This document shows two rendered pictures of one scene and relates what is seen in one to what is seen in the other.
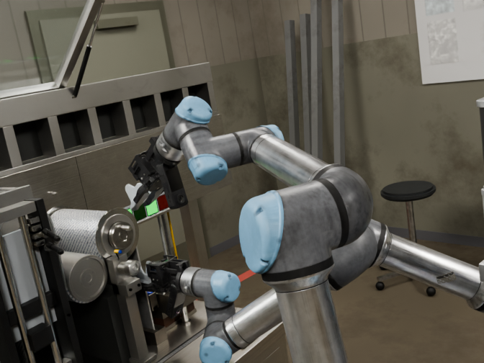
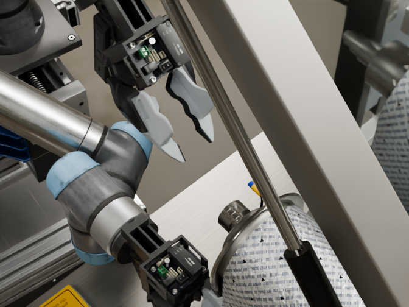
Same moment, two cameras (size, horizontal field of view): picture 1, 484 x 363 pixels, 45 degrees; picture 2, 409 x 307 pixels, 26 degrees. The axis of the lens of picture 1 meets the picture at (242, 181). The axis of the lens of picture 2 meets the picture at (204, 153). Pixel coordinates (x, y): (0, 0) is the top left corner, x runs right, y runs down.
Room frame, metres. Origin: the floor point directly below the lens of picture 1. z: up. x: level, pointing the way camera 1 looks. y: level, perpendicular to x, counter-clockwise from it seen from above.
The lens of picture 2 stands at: (2.03, 0.37, 2.15)
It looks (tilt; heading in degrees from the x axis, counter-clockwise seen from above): 55 degrees down; 189
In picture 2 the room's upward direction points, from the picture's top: straight up
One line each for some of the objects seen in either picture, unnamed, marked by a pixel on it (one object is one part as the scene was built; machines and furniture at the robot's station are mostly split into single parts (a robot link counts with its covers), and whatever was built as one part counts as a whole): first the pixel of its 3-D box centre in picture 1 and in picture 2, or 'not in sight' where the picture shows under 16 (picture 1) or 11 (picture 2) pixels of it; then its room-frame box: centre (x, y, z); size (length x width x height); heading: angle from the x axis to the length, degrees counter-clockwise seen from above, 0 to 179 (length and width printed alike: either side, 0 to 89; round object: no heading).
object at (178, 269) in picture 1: (171, 275); (160, 265); (1.49, 0.23, 1.12); 0.12 x 0.08 x 0.09; 51
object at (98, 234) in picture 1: (117, 235); (257, 243); (1.51, 0.36, 1.25); 0.15 x 0.01 x 0.15; 141
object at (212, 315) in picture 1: (222, 324); (99, 220); (1.37, 0.11, 1.01); 0.11 x 0.08 x 0.11; 174
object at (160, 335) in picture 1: (128, 328); not in sight; (1.64, 0.41, 0.92); 0.28 x 0.04 x 0.04; 51
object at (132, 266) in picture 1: (132, 267); (234, 216); (1.44, 0.32, 1.18); 0.04 x 0.02 x 0.04; 141
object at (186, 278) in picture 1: (193, 281); (124, 226); (1.43, 0.17, 1.11); 0.08 x 0.05 x 0.08; 141
